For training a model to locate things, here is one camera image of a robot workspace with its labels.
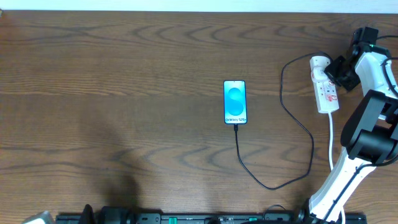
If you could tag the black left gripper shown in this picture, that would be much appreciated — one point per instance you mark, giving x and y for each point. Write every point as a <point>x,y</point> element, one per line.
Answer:
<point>87,214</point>

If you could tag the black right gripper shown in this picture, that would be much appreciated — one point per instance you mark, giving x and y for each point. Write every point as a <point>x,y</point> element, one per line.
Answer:
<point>337,70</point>

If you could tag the white power strip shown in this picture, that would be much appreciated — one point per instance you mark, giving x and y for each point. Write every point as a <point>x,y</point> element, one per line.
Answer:
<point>326,97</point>

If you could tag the blue Galaxy smartphone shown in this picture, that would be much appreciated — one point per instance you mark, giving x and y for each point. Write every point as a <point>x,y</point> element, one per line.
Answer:
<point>235,105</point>

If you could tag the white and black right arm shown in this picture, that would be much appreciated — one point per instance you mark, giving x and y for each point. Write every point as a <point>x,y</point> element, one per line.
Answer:
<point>369,137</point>

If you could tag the white USB charger plug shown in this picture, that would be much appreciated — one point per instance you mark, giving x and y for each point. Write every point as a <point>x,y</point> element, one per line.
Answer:
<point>318,65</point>

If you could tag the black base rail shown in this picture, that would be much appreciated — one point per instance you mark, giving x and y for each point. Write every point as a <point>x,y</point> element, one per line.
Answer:
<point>155,218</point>

